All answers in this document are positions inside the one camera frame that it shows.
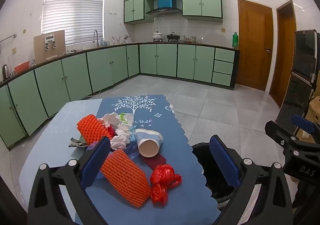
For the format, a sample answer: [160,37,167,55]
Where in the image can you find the black trash bin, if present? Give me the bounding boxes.
[191,142,241,210]

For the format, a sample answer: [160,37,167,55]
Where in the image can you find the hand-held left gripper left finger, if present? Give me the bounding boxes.
[27,136,112,225]

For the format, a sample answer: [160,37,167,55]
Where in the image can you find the red plastic basin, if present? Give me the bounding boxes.
[14,62,32,73]

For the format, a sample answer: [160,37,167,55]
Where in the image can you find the wooden door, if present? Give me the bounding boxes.
[269,0,297,108]
[237,0,273,91]

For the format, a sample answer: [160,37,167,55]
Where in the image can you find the white window blind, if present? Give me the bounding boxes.
[41,0,105,46]

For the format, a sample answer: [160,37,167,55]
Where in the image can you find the large flat cardboard box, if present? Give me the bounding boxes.
[304,97,320,140]

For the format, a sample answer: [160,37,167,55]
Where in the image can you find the blue and white paper cup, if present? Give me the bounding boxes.
[134,128,164,158]

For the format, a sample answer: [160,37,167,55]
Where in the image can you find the orange foam net sleeve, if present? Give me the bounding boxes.
[76,114,115,146]
[100,149,153,207]

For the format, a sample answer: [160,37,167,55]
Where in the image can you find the blue tree print table mat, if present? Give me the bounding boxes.
[75,94,222,225]

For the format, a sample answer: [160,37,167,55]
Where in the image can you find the white crumpled tissue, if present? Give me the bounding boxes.
[110,122,135,150]
[102,112,122,128]

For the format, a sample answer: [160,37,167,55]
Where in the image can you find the brown cardboard box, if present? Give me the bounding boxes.
[34,30,66,64]

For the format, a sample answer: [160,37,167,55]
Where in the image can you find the red plastic bag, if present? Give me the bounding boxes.
[150,164,182,206]

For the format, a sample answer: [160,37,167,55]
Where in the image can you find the green base cabinets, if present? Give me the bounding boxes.
[0,43,240,148]

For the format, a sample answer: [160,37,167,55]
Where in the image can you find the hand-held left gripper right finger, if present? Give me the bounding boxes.
[209,135,294,225]

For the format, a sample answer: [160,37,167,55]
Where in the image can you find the grey wall rail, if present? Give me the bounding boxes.
[0,33,17,42]

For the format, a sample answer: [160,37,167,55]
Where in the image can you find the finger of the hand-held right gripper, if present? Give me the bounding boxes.
[291,114,320,144]
[264,120,292,148]

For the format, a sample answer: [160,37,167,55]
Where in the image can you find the silver foil wrapper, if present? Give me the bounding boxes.
[69,137,88,149]

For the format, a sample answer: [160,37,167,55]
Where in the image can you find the steel kettle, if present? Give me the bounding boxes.
[2,64,11,80]

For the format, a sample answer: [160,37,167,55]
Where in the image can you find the row of glass jars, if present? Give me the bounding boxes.
[179,35,203,43]

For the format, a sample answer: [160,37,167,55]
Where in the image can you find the range hood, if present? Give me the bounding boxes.
[146,0,183,16]

